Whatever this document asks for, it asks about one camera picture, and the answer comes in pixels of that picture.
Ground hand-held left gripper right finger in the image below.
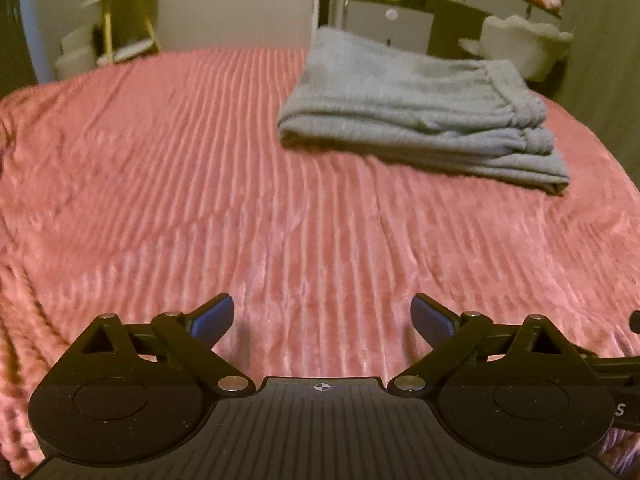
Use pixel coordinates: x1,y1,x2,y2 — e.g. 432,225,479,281
390,294,593,398

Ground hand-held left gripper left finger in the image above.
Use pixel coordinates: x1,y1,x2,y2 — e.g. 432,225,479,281
54,294,257,398

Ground grey-blue fleece pants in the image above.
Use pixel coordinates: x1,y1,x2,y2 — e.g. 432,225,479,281
277,25,572,196

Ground pink ribbed blanket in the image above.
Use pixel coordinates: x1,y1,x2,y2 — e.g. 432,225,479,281
0,47,640,479

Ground grey-green curtain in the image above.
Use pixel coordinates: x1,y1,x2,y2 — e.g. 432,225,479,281
555,0,640,181

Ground white shell-shaped chair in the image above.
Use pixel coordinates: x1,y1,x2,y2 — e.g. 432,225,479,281
459,15,575,82

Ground white round ottoman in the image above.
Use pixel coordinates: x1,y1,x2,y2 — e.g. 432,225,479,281
54,25,107,81

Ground grey dresser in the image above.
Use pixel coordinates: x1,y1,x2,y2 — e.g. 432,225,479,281
342,0,563,59

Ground white door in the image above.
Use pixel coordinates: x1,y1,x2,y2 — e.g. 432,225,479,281
309,0,346,49

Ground dark door with blue edge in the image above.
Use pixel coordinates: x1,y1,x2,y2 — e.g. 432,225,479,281
0,0,39,96

